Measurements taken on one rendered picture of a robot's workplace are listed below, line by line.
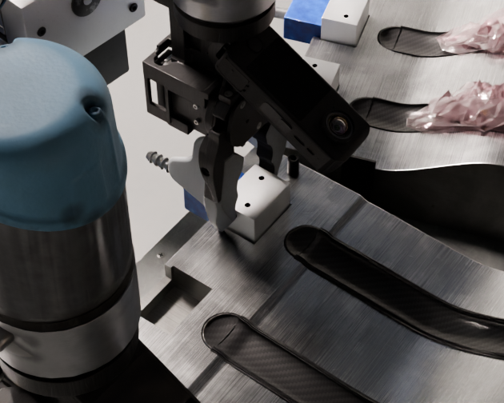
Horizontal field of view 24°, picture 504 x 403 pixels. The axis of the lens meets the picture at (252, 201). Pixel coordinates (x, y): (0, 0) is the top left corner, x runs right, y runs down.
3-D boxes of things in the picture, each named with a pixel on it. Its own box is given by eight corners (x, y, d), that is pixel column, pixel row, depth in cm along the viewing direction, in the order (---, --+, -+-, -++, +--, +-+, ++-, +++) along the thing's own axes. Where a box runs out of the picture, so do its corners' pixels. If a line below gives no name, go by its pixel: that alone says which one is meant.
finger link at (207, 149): (225, 176, 92) (239, 83, 86) (243, 186, 91) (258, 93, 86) (189, 202, 88) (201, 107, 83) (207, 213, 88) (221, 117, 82)
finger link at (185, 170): (177, 202, 96) (188, 109, 91) (234, 234, 94) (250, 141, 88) (153, 219, 94) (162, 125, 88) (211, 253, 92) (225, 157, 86)
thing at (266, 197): (131, 193, 101) (126, 149, 96) (168, 159, 103) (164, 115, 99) (254, 263, 95) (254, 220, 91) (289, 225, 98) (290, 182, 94)
